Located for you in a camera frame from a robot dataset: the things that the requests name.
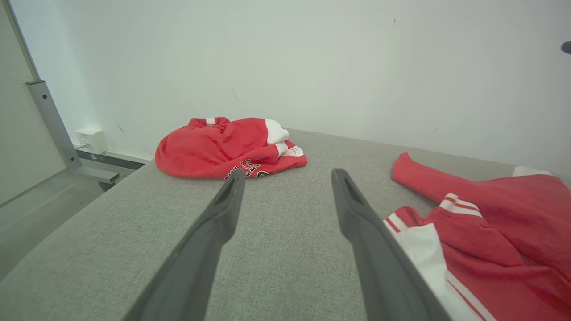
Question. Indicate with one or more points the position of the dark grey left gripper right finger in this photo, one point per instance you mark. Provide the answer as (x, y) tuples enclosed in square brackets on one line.
[(379, 263)]

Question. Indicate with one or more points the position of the white power adapter box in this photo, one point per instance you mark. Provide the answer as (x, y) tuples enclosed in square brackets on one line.
[(93, 139)]

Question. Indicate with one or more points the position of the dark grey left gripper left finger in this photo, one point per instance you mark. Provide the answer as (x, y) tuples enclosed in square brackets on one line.
[(200, 258)]

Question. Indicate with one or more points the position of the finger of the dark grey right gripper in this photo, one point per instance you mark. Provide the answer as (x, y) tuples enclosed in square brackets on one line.
[(567, 47)]

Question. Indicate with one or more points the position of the red Bulls print shorts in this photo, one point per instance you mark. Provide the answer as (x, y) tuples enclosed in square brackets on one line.
[(209, 149)]

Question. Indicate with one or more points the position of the red jersey with white trim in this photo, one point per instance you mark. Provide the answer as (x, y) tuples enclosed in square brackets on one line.
[(504, 240)]

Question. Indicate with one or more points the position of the grey metal frame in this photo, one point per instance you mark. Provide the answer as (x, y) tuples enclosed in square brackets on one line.
[(55, 129)]

